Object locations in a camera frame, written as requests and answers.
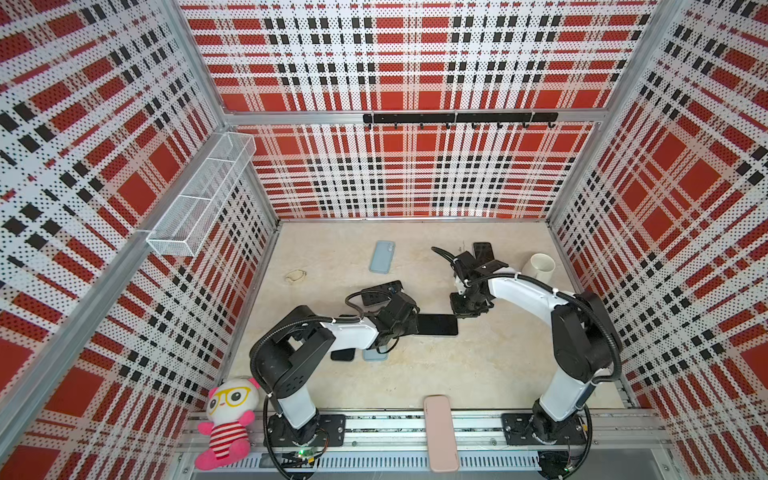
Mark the pink phone on rail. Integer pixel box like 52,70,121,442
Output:
423,395,460,473

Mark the black hook rail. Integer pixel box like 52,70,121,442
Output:
362,112,560,126

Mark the white mug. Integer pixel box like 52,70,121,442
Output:
522,253,556,283

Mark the pink plush toy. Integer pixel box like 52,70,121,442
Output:
194,377,260,471

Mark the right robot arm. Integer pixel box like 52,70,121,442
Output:
431,246,622,445

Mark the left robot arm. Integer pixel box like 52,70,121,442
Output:
249,287,420,446

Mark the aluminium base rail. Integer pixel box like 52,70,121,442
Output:
173,407,673,475

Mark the white wire basket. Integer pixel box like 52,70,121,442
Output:
147,132,255,257

